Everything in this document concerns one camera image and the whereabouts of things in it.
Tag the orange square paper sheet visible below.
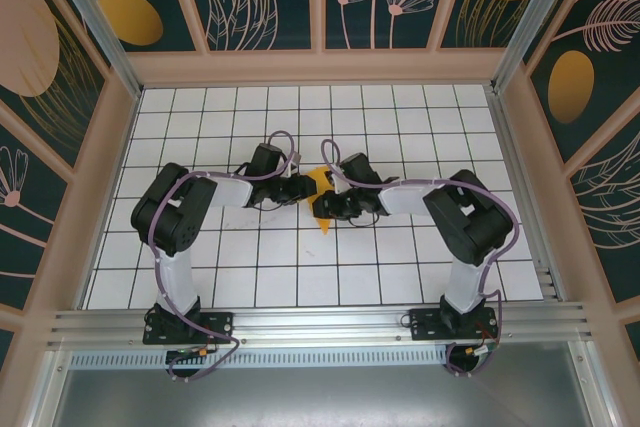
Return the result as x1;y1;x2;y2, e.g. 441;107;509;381
304;165;335;237

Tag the grey metal sheet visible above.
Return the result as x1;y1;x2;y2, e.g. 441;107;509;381
44;366;601;427

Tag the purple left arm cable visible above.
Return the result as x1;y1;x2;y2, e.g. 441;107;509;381
149;130;301;383

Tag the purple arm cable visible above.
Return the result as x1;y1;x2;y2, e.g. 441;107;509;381
149;130;301;383
319;138;519;378

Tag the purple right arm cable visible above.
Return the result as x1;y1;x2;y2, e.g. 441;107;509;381
319;138;519;378

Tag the aluminium side rail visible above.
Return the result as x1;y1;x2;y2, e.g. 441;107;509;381
487;86;569;303

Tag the long aluminium mounting rail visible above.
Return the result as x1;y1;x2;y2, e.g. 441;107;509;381
47;300;596;349

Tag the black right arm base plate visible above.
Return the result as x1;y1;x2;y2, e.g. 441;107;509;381
408;306;501;343

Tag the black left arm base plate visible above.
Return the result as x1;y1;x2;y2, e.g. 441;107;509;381
143;310;236;346

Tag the aluminium corner post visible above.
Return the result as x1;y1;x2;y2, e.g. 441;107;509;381
39;0;144;99
492;0;586;94

